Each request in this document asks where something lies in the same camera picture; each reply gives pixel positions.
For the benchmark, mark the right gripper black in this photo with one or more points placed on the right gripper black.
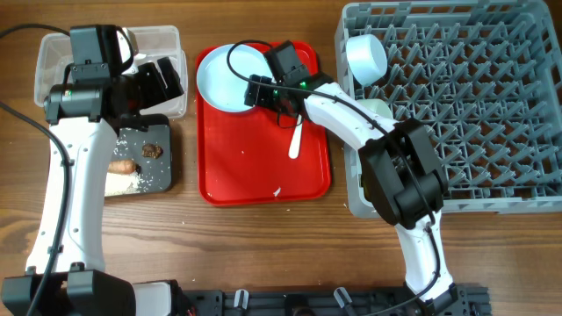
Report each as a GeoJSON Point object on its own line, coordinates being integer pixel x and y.
{"type": "Point", "coordinates": [255, 91]}

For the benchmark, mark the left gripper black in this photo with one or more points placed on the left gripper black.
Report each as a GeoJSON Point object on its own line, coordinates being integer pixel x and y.
{"type": "Point", "coordinates": [156, 91]}

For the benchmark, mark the large light blue plate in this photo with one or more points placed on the large light blue plate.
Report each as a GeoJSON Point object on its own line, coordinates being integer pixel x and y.
{"type": "Point", "coordinates": [219, 86]}

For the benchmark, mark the brown food scrap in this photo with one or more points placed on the brown food scrap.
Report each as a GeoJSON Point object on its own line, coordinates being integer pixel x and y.
{"type": "Point", "coordinates": [151, 151]}

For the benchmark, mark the white plastic spoon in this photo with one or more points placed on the white plastic spoon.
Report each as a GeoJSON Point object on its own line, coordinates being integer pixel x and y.
{"type": "Point", "coordinates": [296, 139]}

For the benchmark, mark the white rice pile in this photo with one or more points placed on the white rice pile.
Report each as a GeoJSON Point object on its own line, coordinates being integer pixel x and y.
{"type": "Point", "coordinates": [154, 175]}

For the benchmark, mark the light blue bowl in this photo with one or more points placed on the light blue bowl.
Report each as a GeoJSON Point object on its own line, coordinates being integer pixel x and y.
{"type": "Point", "coordinates": [366, 58]}

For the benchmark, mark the green small bowl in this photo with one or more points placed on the green small bowl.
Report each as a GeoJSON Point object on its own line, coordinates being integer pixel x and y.
{"type": "Point", "coordinates": [377, 106]}

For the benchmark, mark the yellow plastic cup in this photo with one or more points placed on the yellow plastic cup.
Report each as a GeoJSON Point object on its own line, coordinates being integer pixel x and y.
{"type": "Point", "coordinates": [362, 185]}

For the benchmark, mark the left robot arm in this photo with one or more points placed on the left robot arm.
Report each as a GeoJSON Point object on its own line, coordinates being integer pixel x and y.
{"type": "Point", "coordinates": [102, 92]}

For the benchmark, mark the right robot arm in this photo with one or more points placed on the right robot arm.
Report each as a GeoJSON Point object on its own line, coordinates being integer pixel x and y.
{"type": "Point", "coordinates": [403, 176]}

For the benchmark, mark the black waste tray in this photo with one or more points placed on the black waste tray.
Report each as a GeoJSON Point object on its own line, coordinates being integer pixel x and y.
{"type": "Point", "coordinates": [144, 123]}

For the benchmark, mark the grey dishwasher rack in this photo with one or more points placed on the grey dishwasher rack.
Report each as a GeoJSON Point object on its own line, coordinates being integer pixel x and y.
{"type": "Point", "coordinates": [484, 77]}

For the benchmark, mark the red serving tray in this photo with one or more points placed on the red serving tray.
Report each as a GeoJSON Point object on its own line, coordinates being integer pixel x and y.
{"type": "Point", "coordinates": [243, 157]}

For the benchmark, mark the clear plastic bin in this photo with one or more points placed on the clear plastic bin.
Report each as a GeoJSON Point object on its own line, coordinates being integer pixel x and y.
{"type": "Point", "coordinates": [153, 42]}

